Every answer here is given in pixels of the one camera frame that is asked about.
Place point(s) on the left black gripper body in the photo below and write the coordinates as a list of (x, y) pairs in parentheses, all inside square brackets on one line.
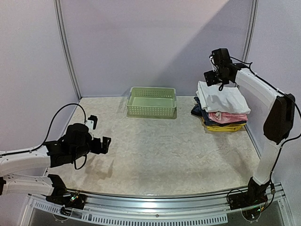
[(96, 149)]

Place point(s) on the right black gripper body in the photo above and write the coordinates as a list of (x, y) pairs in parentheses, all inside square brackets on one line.
[(210, 78)]

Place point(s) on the white cloth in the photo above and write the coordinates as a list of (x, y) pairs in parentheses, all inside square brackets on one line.
[(229, 100)]

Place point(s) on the pink patterned shorts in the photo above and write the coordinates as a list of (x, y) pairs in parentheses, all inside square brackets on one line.
[(223, 118)]

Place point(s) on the green plastic basket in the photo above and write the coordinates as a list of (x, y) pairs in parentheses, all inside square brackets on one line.
[(152, 102)]

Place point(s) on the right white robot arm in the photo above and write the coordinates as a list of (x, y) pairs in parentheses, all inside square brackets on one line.
[(281, 106)]

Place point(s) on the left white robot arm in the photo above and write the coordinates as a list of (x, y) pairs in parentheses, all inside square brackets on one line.
[(77, 142)]

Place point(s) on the navy folded garment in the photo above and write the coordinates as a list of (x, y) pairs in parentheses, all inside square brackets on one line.
[(199, 112)]

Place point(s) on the yellow folded garment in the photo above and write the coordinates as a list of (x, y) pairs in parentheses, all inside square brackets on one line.
[(229, 128)]

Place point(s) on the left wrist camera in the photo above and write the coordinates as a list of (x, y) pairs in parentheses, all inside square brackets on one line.
[(91, 123)]

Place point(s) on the right aluminium frame post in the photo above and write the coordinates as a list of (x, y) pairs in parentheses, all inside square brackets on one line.
[(250, 29)]

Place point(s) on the aluminium frame post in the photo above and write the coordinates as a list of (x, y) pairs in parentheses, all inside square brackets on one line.
[(65, 47), (250, 29)]

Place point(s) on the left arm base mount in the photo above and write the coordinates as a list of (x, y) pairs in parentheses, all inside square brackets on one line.
[(62, 197)]

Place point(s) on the front aluminium rail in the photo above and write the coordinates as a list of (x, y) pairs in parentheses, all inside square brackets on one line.
[(210, 209)]

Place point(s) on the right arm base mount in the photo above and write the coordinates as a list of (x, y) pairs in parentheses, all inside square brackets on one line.
[(254, 201)]

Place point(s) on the left aluminium frame post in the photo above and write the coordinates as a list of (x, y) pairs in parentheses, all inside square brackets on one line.
[(65, 47)]

